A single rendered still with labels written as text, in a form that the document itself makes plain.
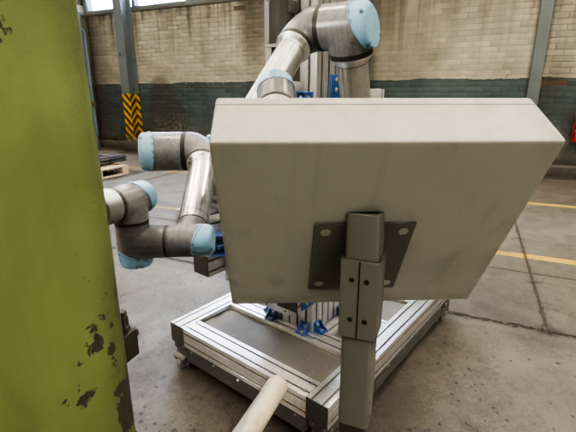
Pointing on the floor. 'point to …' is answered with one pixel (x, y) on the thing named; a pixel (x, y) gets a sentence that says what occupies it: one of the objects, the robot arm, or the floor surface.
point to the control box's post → (355, 230)
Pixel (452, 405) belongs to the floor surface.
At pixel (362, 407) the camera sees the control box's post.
